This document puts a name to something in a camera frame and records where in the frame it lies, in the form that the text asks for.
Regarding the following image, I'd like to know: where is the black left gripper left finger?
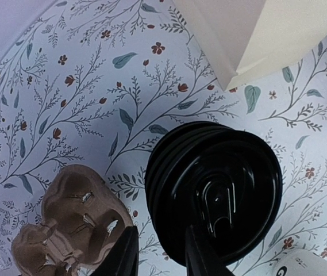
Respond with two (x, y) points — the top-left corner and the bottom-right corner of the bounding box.
(91, 226), (139, 276)

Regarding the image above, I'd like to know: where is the cream paper bag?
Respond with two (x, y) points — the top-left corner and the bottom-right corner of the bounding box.
(174, 0), (327, 90)

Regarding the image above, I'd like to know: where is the white paper coffee cup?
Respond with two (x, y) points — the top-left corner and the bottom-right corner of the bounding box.
(271, 249), (327, 276)

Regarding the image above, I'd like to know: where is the floral patterned table mat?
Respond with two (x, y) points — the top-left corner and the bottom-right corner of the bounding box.
(0, 1), (327, 275)

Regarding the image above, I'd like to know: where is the black plastic cup lid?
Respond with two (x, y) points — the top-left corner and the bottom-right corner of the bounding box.
(166, 130), (282, 265)

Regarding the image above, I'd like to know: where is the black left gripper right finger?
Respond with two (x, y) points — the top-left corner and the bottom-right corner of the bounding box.
(185, 225), (232, 276)

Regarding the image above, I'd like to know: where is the stack of black lids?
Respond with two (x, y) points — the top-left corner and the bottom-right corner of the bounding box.
(144, 121), (234, 225)

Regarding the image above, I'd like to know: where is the brown cardboard cup carrier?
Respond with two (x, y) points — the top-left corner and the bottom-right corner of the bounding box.
(11, 164), (133, 275)

